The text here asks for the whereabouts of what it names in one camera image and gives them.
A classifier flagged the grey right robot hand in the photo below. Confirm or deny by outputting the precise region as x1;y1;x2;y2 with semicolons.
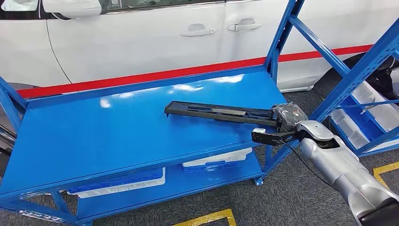
271;102;309;133

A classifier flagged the long black plastic part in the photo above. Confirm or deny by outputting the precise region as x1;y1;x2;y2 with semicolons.
164;100;279;127

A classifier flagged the blue wheeled shelf rack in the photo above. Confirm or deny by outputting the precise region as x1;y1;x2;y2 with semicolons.
329;49;399;158

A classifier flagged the large blue metal shelf rack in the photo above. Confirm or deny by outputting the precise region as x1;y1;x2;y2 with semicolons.
0;0;399;226

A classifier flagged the blue plastic tray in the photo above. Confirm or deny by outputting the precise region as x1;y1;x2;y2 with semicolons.
182;161;242;174
67;168;164;194

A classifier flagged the white car with red stripe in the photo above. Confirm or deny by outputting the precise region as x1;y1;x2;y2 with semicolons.
0;0;399;100

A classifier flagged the white car side mirror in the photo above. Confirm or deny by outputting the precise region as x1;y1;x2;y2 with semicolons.
42;0;102;19

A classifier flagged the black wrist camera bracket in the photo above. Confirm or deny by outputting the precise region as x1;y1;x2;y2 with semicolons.
251;130;304;146

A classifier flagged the white car door handle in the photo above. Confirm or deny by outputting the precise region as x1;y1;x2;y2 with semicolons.
181;24;216;37
227;18;263;32

